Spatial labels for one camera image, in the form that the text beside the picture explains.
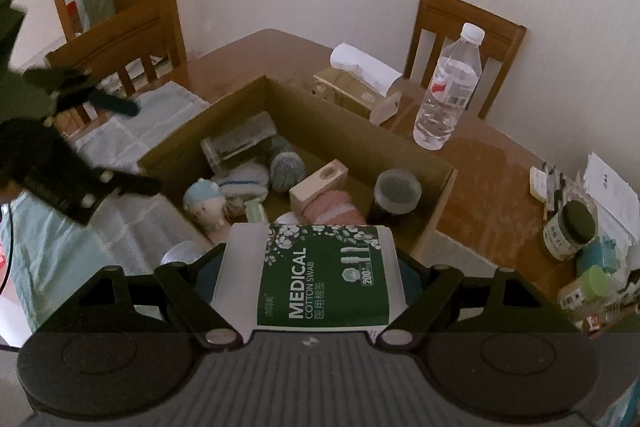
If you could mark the green cotton swab pack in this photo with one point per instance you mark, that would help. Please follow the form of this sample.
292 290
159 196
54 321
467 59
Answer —
320 277

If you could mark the clear plastic jar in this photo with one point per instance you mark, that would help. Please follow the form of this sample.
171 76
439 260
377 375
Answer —
237 144

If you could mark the white eraser block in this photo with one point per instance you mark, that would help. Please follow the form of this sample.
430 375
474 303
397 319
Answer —
538 184

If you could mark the stack of white papers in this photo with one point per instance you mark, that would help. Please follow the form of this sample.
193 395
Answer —
612 192

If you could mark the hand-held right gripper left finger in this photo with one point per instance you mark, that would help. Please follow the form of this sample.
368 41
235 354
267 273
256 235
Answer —
206 279

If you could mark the white knit glove blue stripe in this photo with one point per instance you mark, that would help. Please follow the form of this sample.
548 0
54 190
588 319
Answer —
242 182

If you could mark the cardboard box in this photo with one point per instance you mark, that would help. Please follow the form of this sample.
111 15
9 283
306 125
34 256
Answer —
350 132

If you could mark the tissue box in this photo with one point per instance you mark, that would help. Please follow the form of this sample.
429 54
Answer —
360 82

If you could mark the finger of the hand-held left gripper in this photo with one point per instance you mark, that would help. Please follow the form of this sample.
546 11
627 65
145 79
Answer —
117 104
137 184

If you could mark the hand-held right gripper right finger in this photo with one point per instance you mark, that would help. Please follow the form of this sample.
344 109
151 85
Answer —
407 279

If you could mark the bundle of pens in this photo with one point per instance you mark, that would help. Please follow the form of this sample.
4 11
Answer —
555 189

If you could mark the white cloth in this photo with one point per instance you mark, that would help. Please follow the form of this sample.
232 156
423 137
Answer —
150 117

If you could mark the small green tube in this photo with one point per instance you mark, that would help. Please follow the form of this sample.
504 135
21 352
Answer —
254 211

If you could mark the white round lid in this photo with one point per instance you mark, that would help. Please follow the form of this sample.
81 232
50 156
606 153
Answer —
185 252

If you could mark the teal container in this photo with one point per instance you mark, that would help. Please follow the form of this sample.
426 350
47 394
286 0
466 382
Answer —
597 257

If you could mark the green lid container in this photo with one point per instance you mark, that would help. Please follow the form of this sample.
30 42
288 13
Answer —
587 289

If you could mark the glass jar black lid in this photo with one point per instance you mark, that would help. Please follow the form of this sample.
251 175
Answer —
567 232

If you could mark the light blue cloth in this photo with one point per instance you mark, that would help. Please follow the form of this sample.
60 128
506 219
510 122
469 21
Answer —
125 237

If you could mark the pink knit glove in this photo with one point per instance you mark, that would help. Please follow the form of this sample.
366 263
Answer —
332 207

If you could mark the clear water bottle red label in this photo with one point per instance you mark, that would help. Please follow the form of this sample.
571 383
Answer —
447 92

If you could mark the small beige box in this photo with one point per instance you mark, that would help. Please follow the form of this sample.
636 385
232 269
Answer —
317 184

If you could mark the grey knit ball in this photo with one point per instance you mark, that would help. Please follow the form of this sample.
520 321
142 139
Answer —
287 172

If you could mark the small doll blue hat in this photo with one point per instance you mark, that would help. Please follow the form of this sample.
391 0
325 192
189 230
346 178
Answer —
205 204

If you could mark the wooden chair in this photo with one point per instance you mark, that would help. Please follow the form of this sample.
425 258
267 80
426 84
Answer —
450 22
125 37

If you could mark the dark lid jar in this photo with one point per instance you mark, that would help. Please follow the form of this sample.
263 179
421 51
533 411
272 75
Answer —
397 194

